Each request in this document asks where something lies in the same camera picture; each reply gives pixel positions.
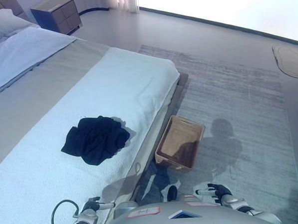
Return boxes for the small oval floor mat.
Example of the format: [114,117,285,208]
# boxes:
[272,43,298,81]

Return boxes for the robot left leg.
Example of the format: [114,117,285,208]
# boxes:
[166,185,179,201]

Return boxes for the white sheer curtain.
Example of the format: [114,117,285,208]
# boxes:
[70,0,141,16]

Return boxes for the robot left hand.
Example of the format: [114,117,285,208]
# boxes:
[80,195,117,216]

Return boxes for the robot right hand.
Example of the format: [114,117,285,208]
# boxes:
[194,182,234,205]

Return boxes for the grey striped rug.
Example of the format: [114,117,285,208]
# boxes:
[125,36,298,220]

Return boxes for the white pillow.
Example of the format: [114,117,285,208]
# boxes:
[0,7,42,50]

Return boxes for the grey nightstand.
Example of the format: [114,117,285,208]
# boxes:
[30,0,83,38]

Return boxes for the brown padded headboard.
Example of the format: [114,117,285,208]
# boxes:
[0,0,34,25]

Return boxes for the silver robot torso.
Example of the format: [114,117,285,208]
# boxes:
[93,190,273,224]

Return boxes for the black garment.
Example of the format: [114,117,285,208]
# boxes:
[59,114,132,168]

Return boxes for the brown wicker basket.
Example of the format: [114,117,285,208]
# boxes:
[153,113,208,174]

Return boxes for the brown bed frame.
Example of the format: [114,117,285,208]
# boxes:
[123,72,196,204]

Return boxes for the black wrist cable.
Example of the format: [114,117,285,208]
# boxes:
[50,198,82,224]

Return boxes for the grey bed sheet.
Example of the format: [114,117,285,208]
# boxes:
[0,36,117,173]

